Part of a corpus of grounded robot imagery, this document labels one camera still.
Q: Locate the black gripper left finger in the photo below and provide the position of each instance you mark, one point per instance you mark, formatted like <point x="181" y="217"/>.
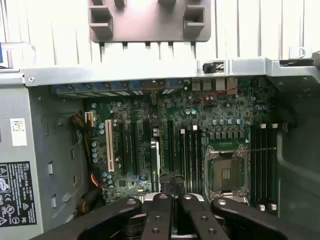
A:
<point x="160" y="220"/>

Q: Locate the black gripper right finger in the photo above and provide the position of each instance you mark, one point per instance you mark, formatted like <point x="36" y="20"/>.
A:
<point x="200" y="222"/>

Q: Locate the metal socket cover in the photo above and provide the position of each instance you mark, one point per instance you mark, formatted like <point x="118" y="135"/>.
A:
<point x="235" y="197"/>

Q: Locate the CPU socket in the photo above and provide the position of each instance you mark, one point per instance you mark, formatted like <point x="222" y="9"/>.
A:
<point x="226" y="172"/>

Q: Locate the black expansion slot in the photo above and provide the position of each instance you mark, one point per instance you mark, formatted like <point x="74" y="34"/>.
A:
<point x="136" y="150"/>
<point x="125" y="150"/>
<point x="170" y="147"/>

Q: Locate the white expansion slot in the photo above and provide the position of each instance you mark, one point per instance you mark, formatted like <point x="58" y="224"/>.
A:
<point x="109" y="145"/>

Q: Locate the thin locking lever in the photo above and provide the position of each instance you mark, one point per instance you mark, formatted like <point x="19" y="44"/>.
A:
<point x="262" y="149"/>

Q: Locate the green motherboard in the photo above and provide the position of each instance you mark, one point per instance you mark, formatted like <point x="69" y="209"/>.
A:
<point x="225" y="112"/>

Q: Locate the silver power supply unit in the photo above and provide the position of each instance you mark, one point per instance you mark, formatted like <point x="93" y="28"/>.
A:
<point x="50" y="150"/>

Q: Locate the open grey PC case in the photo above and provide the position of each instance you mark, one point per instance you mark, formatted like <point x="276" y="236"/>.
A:
<point x="150" y="71"/>

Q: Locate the grey parts rack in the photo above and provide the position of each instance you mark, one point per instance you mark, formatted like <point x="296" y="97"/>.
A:
<point x="150" y="22"/>

